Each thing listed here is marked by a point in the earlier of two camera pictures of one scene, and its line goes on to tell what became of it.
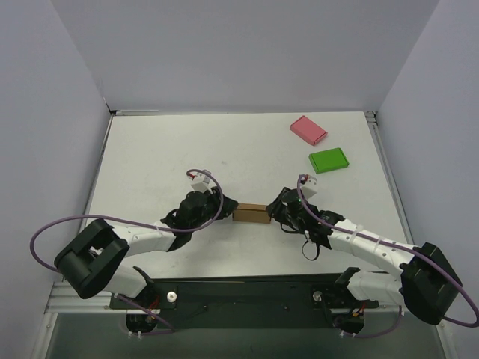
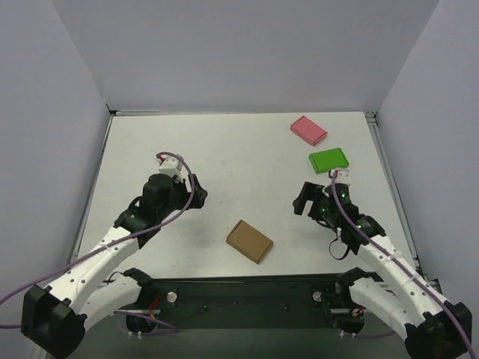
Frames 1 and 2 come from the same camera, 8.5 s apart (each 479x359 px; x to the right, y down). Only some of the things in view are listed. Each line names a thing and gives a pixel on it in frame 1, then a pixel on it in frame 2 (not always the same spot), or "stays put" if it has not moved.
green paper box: x=328 y=160 stays put
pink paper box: x=307 y=130 stays put
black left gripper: x=218 y=204 to x=190 y=191
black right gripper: x=279 y=206 to x=314 y=202
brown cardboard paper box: x=251 y=212 to x=249 y=241
